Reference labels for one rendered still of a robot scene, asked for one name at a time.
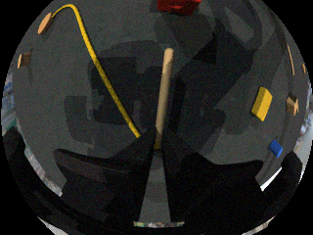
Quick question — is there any yellow rectangular block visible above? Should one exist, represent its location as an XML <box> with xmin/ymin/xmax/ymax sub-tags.
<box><xmin>250</xmin><ymin>86</ymin><xmax>273</xmax><ymax>121</ymax></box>

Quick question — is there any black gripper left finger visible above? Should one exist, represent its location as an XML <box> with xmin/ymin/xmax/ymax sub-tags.
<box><xmin>52</xmin><ymin>125</ymin><xmax>157</xmax><ymax>222</ymax></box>

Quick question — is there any brown wooden block with hole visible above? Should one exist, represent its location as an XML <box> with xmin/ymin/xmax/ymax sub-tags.
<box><xmin>287</xmin><ymin>94</ymin><xmax>297</xmax><ymax>115</ymax></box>

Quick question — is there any dark red block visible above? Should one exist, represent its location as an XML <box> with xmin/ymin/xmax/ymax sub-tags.
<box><xmin>157</xmin><ymin>0</ymin><xmax>201</xmax><ymax>16</ymax></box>

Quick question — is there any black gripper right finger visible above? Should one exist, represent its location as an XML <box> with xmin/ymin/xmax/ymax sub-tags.
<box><xmin>161</xmin><ymin>126</ymin><xmax>263</xmax><ymax>223</ymax></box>

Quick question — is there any blue cylinder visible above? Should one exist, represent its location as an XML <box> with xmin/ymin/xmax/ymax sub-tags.
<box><xmin>269</xmin><ymin>140</ymin><xmax>283</xmax><ymax>158</ymax></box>

